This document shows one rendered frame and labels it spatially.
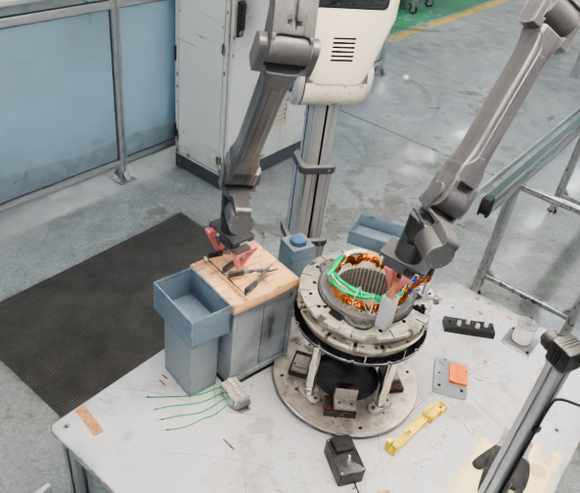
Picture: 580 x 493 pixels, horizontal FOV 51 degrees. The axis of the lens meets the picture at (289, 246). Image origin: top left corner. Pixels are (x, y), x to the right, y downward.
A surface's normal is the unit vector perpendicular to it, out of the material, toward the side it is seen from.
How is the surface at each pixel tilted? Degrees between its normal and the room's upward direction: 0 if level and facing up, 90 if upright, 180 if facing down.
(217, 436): 0
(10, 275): 0
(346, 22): 90
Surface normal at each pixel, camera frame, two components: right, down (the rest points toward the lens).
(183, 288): 0.64, 0.51
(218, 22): -0.66, 0.39
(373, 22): 0.24, 0.60
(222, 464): 0.11, -0.80
